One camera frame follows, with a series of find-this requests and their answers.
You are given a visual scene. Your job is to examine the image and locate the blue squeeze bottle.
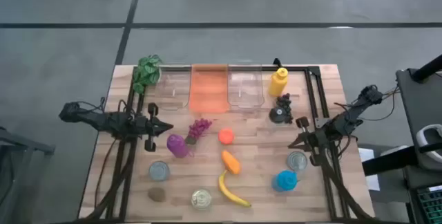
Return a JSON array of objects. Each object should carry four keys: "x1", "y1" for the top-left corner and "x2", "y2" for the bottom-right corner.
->
[{"x1": 271, "y1": 169, "x2": 300, "y2": 193}]

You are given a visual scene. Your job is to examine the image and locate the black slotted rack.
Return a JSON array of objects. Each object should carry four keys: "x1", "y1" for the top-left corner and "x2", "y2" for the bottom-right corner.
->
[{"x1": 415, "y1": 184, "x2": 442, "y2": 224}]

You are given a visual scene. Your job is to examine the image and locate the white paper sheet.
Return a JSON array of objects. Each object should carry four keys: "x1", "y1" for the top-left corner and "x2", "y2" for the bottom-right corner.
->
[{"x1": 357, "y1": 147, "x2": 381, "y2": 192}]

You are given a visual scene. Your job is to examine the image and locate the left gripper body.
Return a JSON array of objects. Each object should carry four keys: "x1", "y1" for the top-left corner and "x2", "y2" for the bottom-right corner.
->
[{"x1": 137, "y1": 102, "x2": 160, "y2": 153}]

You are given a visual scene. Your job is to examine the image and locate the clear plastic bin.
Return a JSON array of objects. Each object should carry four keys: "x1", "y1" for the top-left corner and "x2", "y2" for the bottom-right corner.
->
[
  {"x1": 154, "y1": 64, "x2": 191, "y2": 111},
  {"x1": 227, "y1": 63, "x2": 266, "y2": 109}
]

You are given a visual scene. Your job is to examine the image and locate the magenta squeeze bottle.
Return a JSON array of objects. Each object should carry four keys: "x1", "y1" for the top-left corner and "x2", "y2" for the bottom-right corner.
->
[{"x1": 166, "y1": 133, "x2": 194, "y2": 159}]

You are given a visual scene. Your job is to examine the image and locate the tin can blue label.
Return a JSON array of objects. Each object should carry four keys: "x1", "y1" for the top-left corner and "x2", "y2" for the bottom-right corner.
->
[
  {"x1": 148, "y1": 160, "x2": 171, "y2": 183},
  {"x1": 286, "y1": 151, "x2": 309, "y2": 172},
  {"x1": 191, "y1": 188, "x2": 213, "y2": 211}
]

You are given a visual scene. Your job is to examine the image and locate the yellow squeeze bottle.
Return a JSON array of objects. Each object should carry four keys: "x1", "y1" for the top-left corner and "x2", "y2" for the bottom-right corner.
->
[{"x1": 268, "y1": 67, "x2": 289, "y2": 97}]

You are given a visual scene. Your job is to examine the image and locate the orange plastic bin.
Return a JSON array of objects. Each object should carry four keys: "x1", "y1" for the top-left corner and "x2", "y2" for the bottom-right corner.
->
[{"x1": 189, "y1": 63, "x2": 231, "y2": 114}]

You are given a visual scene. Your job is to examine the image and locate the dark toy grapes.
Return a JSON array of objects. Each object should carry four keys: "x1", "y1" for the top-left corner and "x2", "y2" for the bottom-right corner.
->
[{"x1": 276, "y1": 93, "x2": 294, "y2": 124}]

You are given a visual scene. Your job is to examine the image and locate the dark cart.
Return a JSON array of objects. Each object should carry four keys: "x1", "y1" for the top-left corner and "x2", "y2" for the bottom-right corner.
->
[{"x1": 395, "y1": 68, "x2": 442, "y2": 224}]

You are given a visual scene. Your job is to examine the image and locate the red toy grapes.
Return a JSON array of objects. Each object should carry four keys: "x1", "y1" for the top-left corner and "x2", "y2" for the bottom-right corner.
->
[{"x1": 185, "y1": 118, "x2": 213, "y2": 145}]

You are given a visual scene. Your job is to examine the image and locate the grey metal stand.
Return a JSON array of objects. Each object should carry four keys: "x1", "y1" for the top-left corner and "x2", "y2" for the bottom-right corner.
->
[{"x1": 0, "y1": 126, "x2": 57, "y2": 224}]

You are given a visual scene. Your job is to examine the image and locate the white rounded device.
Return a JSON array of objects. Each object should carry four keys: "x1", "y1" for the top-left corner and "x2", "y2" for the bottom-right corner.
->
[{"x1": 415, "y1": 123, "x2": 442, "y2": 165}]

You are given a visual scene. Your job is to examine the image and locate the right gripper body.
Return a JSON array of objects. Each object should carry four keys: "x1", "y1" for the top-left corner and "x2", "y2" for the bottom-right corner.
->
[{"x1": 296, "y1": 115, "x2": 325, "y2": 167}]

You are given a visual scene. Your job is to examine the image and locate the round orange fruit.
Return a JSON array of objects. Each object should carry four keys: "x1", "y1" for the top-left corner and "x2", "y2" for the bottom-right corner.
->
[{"x1": 218, "y1": 128, "x2": 236, "y2": 146}]

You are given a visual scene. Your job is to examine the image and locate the brown kiwi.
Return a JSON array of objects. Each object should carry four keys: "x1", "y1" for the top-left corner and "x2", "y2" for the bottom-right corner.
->
[{"x1": 148, "y1": 187, "x2": 167, "y2": 203}]

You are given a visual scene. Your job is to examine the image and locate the green striped potted plant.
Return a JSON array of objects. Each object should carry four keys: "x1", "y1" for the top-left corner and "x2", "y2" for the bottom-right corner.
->
[{"x1": 132, "y1": 54, "x2": 163, "y2": 95}]

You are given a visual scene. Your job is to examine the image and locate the yellow banana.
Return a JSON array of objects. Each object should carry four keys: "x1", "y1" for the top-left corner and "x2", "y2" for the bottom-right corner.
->
[{"x1": 218, "y1": 169, "x2": 252, "y2": 208}]

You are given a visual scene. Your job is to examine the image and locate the black pole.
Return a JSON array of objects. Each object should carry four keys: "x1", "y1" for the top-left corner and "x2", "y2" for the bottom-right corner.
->
[{"x1": 410, "y1": 53, "x2": 442, "y2": 83}]

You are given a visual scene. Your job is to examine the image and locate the black metal frame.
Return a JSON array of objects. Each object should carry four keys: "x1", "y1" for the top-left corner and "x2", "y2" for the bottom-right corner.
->
[{"x1": 103, "y1": 65, "x2": 349, "y2": 223}]

